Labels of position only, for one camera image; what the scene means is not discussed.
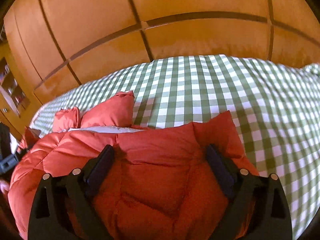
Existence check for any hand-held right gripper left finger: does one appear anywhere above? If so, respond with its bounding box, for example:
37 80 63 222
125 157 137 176
27 144 115 240

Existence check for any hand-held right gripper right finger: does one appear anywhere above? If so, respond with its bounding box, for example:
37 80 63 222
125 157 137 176
205 144 293 240

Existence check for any orange puffer jacket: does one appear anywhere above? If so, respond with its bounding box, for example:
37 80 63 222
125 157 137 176
7 91 260 240

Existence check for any person's left hand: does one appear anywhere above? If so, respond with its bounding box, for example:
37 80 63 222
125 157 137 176
0 179 10 195

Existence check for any wooden bookshelf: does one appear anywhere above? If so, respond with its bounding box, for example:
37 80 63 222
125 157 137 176
0 57 29 117

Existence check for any green checked bed cover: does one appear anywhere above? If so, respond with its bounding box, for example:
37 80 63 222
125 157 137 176
29 54 320 235

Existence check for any wooden wardrobe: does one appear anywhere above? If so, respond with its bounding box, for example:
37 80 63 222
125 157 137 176
4 0 320 105

